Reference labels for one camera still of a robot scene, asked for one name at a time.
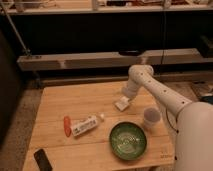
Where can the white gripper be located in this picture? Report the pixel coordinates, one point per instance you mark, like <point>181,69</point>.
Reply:
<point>128,93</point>

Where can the white sponge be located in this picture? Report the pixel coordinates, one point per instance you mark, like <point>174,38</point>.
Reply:
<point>122,103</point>

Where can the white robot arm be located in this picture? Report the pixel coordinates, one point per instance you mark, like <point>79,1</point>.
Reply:
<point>194,140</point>

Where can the ceramic cup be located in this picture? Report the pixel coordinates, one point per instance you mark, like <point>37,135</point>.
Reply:
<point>151,117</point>

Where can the green bowl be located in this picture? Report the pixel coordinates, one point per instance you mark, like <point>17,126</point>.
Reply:
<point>127,141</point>

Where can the white plastic bottle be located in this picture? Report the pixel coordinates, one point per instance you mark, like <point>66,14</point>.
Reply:
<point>87,124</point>

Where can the orange carrot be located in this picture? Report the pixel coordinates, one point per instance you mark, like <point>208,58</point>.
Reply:
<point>67,126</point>

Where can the wooden shelf unit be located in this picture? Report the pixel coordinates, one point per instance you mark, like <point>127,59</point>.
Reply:
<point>74,34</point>

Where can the metal stand pole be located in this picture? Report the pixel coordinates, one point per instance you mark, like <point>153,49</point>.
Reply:
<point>25,49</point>

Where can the black phone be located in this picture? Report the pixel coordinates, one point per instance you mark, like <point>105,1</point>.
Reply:
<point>42,160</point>

